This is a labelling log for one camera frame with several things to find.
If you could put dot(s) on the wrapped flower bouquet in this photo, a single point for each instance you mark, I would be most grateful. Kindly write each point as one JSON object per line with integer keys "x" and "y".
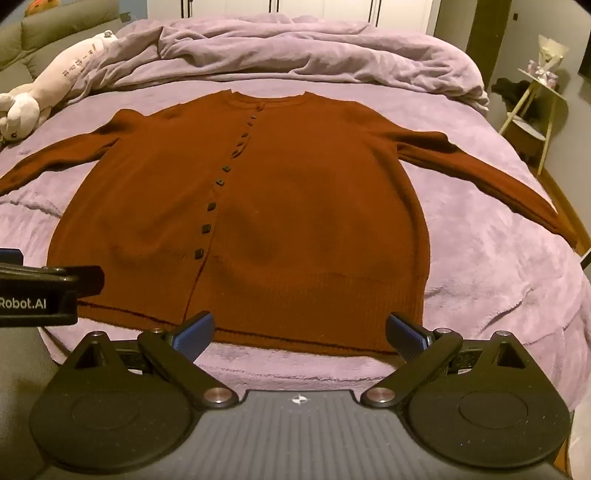
{"x": 547, "y": 55}

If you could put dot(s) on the brown knit cardigan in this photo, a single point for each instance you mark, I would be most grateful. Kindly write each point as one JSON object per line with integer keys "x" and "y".
{"x": 300, "y": 221}

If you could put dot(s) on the orange plush toy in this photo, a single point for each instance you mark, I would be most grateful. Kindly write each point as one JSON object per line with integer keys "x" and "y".
{"x": 39, "y": 7}

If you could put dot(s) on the purple fleece bed blanket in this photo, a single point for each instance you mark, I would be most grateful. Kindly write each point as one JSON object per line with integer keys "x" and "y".
{"x": 485, "y": 277}

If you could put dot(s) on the white wardrobe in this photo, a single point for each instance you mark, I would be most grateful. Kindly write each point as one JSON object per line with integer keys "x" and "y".
{"x": 323, "y": 11}

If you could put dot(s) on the white yellow side table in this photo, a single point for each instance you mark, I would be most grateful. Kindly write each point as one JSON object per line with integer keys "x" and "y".
{"x": 547, "y": 92}

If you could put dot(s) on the pink white plush toy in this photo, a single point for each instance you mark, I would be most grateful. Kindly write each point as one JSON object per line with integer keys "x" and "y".
{"x": 55, "y": 74}

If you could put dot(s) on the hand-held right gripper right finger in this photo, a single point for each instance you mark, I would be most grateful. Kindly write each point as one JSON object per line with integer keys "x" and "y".
{"x": 406, "y": 339}

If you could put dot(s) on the purple crumpled duvet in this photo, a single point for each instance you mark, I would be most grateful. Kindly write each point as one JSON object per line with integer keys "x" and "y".
{"x": 300, "y": 50}

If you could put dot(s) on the green sofa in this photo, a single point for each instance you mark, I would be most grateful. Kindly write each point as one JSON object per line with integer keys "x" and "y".
{"x": 60, "y": 27}

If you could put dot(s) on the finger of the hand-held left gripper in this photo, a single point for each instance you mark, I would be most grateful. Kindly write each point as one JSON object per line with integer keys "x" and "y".
{"x": 10, "y": 255}
{"x": 83, "y": 276}

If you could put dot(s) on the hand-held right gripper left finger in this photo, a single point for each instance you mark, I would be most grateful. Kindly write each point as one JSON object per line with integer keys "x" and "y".
{"x": 194, "y": 339}

